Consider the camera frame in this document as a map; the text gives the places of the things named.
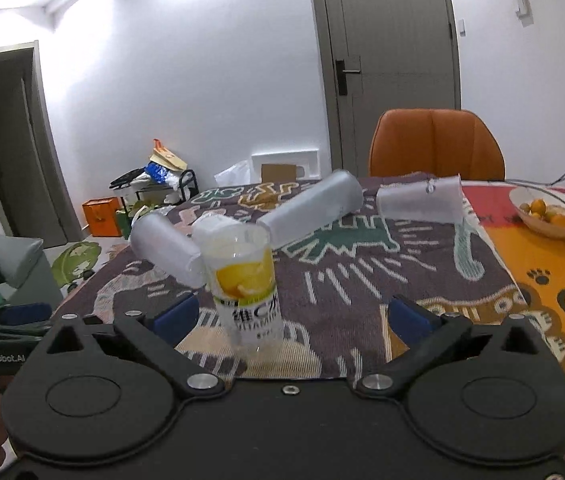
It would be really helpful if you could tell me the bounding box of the grey door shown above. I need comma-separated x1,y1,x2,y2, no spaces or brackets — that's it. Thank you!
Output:
307,0,462,181

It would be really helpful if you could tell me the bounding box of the white fruit bowl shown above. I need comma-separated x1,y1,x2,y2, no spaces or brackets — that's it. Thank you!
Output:
509,187,565,239

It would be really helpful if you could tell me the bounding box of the black wire rack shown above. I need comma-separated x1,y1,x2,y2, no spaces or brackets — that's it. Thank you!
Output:
109,167,199,211

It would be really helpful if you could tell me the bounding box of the patterned woven table cloth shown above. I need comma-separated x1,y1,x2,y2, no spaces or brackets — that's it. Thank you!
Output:
50,179,529,382

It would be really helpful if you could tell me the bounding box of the clear cup with yellow label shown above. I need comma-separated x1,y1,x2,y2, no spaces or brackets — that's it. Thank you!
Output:
192,214,287,361

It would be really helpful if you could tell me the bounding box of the grey sofa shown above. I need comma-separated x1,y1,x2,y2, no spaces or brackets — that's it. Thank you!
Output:
0,204,64,322

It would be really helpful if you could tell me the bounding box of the orange leather chair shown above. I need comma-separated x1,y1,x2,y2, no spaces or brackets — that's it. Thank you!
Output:
368,108,507,182

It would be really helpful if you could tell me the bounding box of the brown paper bag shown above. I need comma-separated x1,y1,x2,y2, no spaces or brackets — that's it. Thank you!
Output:
149,138,188,171

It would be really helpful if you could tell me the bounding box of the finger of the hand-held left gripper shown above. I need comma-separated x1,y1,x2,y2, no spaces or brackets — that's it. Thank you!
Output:
0,302,54,337

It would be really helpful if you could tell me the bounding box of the brown cardboard piece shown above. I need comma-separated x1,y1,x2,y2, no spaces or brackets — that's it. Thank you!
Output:
261,162,307,184

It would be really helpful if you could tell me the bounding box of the frosted plastic cup with string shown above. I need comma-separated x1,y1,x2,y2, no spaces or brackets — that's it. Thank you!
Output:
376,174,464,224

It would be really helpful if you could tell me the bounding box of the orange cardboard box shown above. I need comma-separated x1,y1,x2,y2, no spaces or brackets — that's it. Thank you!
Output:
82,198,126,237

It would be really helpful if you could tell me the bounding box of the short frosted plastic cup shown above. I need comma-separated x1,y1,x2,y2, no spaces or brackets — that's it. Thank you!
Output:
130,211,208,289

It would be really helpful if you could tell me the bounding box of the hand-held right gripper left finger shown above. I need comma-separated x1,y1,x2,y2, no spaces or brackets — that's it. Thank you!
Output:
42,292,226,402

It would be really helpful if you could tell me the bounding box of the long frosted plastic cup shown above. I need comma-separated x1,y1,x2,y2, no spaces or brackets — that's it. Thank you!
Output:
256,168,364,250

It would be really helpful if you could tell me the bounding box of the black door lock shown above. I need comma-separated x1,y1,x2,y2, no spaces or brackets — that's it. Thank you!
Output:
335,57,363,96

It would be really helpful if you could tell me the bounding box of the white wall panel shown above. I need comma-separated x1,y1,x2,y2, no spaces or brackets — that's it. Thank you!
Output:
251,147,321,182

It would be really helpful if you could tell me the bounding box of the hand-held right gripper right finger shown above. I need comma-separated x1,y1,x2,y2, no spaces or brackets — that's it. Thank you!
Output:
356,295,564,402

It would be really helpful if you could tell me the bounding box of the orange paw print mat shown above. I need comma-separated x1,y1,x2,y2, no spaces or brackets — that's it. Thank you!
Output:
462,182,565,413

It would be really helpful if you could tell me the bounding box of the white plastic bag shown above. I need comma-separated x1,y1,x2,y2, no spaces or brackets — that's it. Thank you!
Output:
213,159,253,189

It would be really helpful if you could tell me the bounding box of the green leaf shaped rug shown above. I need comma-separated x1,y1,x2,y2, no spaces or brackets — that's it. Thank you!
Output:
51,241,102,292

